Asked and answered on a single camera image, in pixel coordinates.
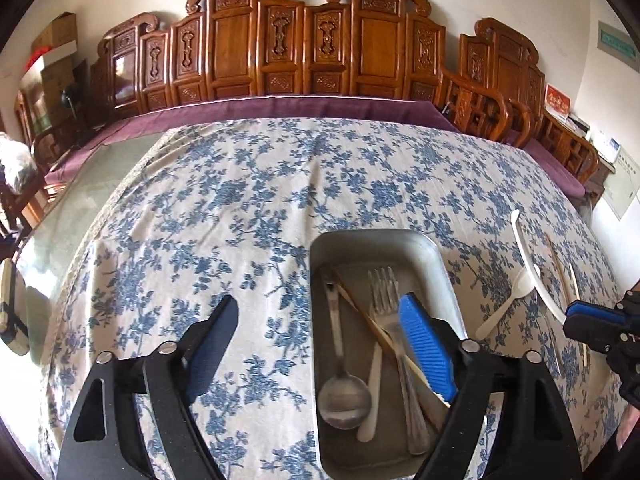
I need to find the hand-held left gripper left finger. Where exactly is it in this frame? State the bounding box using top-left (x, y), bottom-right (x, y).
top-left (57, 295), bottom-right (239, 480)

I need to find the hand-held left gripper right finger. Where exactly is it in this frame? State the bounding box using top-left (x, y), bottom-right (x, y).
top-left (398, 293), bottom-right (584, 480)

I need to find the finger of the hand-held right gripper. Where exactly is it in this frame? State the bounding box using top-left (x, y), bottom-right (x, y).
top-left (563, 315), bottom-right (622, 357)
top-left (567, 300), bottom-right (624, 322)

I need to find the wooden chopstick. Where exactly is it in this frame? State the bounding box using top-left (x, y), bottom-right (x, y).
top-left (545, 234), bottom-right (568, 293)
top-left (333, 268), bottom-right (449, 407)
top-left (569, 261), bottom-right (591, 367)

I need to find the metal fork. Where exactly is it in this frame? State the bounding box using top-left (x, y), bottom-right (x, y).
top-left (367, 266), bottom-right (434, 456)

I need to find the white plastic spoon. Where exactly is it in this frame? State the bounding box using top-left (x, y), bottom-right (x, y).
top-left (474, 266), bottom-right (535, 341)
top-left (356, 340), bottom-right (385, 444)

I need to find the white plastic knife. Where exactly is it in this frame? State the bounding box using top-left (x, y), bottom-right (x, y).
top-left (510, 209), bottom-right (570, 323)

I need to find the metal spoon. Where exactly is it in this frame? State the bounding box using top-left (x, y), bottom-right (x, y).
top-left (317, 269), bottom-right (374, 431)

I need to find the rectangular metal tray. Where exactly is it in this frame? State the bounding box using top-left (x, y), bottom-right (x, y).
top-left (309, 229), bottom-right (468, 480)

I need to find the person's right forearm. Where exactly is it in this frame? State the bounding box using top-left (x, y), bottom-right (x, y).
top-left (617, 404), bottom-right (640, 457)

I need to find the wooden side table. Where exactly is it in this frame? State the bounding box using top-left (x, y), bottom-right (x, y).
top-left (587, 152), bottom-right (618, 196)

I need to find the purple armchair cushion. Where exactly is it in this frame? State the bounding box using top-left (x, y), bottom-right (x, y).
top-left (505, 135), bottom-right (587, 200)

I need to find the blue floral tablecloth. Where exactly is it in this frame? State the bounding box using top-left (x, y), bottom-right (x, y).
top-left (37, 117), bottom-right (631, 480)

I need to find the cream block with black band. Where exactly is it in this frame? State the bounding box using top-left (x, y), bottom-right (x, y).
top-left (0, 257), bottom-right (29, 357)

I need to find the red sign card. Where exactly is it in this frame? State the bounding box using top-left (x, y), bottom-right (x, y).
top-left (544, 83), bottom-right (572, 122)

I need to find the carved wooden chair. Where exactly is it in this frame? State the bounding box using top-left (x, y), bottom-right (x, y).
top-left (0, 180), bottom-right (52, 242)

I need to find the carved wooden armchair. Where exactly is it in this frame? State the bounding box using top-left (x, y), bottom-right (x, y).
top-left (442, 17), bottom-right (601, 202)

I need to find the purple sofa cushion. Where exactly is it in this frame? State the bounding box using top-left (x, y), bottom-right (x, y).
top-left (45, 96), bottom-right (462, 187)

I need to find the white plastic bag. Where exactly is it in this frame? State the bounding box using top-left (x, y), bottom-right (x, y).
top-left (0, 132), bottom-right (44, 197)

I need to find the black fan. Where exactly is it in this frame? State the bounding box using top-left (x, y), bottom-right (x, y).
top-left (60, 60), bottom-right (89, 127)

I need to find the carved wooden sofa bench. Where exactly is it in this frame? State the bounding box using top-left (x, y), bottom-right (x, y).
top-left (90, 0), bottom-right (511, 136)

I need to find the white box with red flowers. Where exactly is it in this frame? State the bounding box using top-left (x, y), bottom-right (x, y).
top-left (25, 45), bottom-right (77, 70)

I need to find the brown cardboard box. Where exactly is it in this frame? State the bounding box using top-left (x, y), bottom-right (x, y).
top-left (31, 12), bottom-right (79, 57)

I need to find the white wall notice sheet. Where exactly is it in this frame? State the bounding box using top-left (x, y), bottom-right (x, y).
top-left (602, 152), bottom-right (640, 222)

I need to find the grey wall panel box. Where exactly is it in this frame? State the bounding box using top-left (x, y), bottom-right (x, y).
top-left (597, 20), bottom-right (640, 74)

